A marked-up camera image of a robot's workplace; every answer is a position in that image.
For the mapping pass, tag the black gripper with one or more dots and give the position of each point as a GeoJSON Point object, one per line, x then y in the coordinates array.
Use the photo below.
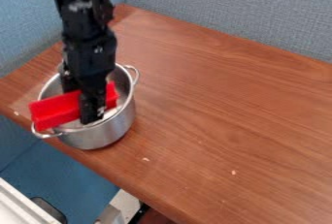
{"type": "Point", "coordinates": [89, 60]}

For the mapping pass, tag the stainless steel pot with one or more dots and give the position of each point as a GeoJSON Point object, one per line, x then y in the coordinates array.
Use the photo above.
{"type": "Point", "coordinates": [109, 130]}

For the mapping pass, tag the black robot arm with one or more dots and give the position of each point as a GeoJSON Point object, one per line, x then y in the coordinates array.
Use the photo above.
{"type": "Point", "coordinates": [85, 17]}

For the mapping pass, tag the red block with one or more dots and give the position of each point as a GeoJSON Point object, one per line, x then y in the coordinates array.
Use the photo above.
{"type": "Point", "coordinates": [55, 110]}

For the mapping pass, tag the dark chair part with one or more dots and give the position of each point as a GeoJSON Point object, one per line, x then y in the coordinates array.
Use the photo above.
{"type": "Point", "coordinates": [50, 209]}

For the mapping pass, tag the table leg frame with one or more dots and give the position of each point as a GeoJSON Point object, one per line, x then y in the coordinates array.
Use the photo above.
{"type": "Point", "coordinates": [127, 210]}

